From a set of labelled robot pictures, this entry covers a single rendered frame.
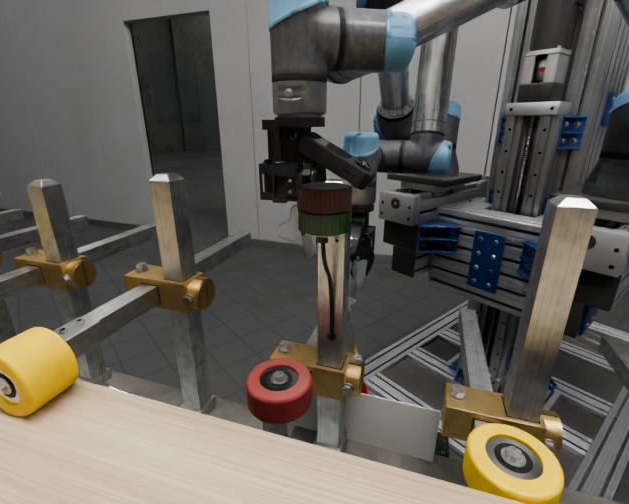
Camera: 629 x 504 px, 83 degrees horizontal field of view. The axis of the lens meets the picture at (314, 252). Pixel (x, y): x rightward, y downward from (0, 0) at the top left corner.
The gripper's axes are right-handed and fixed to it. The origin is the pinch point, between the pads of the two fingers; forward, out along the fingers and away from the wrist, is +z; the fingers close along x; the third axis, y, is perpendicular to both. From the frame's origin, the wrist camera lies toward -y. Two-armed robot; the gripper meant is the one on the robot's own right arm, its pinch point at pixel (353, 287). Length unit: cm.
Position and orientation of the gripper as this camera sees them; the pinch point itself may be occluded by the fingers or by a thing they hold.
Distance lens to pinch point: 86.0
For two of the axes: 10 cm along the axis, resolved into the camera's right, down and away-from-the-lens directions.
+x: -9.5, -1.0, 2.9
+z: 0.0, 9.4, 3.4
